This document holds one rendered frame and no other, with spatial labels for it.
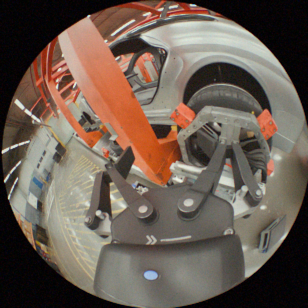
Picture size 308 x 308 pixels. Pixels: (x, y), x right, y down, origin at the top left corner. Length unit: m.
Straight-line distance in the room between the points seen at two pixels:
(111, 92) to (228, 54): 0.66
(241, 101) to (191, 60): 0.41
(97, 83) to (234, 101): 0.53
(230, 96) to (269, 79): 0.46
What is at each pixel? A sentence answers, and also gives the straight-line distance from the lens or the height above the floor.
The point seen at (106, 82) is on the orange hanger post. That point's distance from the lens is 0.45.
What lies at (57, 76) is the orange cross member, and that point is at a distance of 2.71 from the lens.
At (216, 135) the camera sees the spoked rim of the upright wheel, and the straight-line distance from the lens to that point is 0.59.
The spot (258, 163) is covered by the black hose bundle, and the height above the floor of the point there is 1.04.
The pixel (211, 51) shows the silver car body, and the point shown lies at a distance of 0.70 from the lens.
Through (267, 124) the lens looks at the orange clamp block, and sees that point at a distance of 0.43.
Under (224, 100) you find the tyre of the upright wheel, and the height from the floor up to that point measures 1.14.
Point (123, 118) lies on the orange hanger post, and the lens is 0.46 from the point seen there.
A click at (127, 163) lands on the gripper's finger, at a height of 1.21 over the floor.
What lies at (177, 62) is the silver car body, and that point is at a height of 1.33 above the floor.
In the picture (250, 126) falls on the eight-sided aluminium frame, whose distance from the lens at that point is 0.42.
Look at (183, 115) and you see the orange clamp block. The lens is 0.44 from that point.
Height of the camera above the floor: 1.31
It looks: 44 degrees down
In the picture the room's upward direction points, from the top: 30 degrees counter-clockwise
